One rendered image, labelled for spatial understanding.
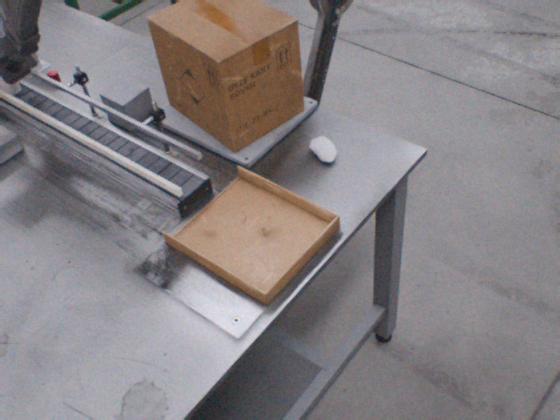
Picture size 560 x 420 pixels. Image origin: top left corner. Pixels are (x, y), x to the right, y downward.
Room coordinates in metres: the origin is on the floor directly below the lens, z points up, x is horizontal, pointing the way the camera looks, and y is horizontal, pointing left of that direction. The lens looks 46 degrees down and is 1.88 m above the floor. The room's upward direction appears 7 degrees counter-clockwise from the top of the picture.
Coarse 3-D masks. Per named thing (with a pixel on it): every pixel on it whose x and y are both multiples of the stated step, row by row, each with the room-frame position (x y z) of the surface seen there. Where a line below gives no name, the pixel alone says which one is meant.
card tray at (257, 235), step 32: (224, 192) 1.09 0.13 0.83; (256, 192) 1.08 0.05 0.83; (288, 192) 1.03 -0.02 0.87; (192, 224) 1.00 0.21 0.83; (224, 224) 0.99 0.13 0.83; (256, 224) 0.98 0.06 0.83; (288, 224) 0.96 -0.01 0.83; (320, 224) 0.95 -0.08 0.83; (192, 256) 0.90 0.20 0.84; (224, 256) 0.89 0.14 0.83; (256, 256) 0.88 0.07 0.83; (288, 256) 0.87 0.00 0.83; (256, 288) 0.77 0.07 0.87
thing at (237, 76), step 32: (192, 0) 1.51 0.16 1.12; (224, 0) 1.49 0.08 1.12; (256, 0) 1.47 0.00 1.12; (160, 32) 1.41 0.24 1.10; (192, 32) 1.35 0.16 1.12; (224, 32) 1.33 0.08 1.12; (256, 32) 1.32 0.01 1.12; (288, 32) 1.33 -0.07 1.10; (160, 64) 1.44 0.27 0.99; (192, 64) 1.31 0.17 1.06; (224, 64) 1.22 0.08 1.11; (256, 64) 1.27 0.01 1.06; (288, 64) 1.33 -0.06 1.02; (192, 96) 1.34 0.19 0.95; (224, 96) 1.21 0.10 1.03; (256, 96) 1.26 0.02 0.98; (288, 96) 1.32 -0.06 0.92; (224, 128) 1.23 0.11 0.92; (256, 128) 1.26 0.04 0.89
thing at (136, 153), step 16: (16, 96) 1.55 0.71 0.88; (32, 96) 1.54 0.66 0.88; (48, 112) 1.45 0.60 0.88; (64, 112) 1.44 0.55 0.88; (80, 128) 1.36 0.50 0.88; (96, 128) 1.35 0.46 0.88; (80, 144) 1.29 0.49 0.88; (112, 144) 1.27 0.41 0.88; (128, 144) 1.27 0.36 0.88; (112, 160) 1.21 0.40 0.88; (144, 160) 1.20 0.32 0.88; (160, 160) 1.19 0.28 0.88; (176, 176) 1.12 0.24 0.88; (192, 176) 1.12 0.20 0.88; (192, 192) 1.06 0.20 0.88
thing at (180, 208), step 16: (48, 96) 1.53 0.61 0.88; (0, 112) 1.54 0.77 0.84; (16, 112) 1.47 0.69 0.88; (80, 112) 1.43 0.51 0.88; (32, 128) 1.44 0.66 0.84; (48, 128) 1.38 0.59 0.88; (112, 128) 1.34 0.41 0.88; (64, 144) 1.33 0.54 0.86; (144, 144) 1.26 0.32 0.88; (96, 160) 1.23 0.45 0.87; (176, 160) 1.18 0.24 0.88; (112, 176) 1.20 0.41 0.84; (128, 176) 1.15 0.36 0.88; (160, 192) 1.08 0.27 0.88; (208, 192) 1.10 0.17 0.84; (176, 208) 1.04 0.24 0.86; (192, 208) 1.05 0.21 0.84
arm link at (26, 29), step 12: (12, 0) 1.31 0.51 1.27; (24, 0) 1.26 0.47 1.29; (36, 0) 1.28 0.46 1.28; (12, 12) 1.33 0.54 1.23; (24, 12) 1.29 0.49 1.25; (36, 12) 1.33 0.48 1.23; (12, 24) 1.37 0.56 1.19; (24, 24) 1.34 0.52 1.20; (36, 24) 1.38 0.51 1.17; (12, 36) 1.41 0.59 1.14; (24, 36) 1.37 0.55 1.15; (36, 36) 1.41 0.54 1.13; (24, 48) 1.41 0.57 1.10
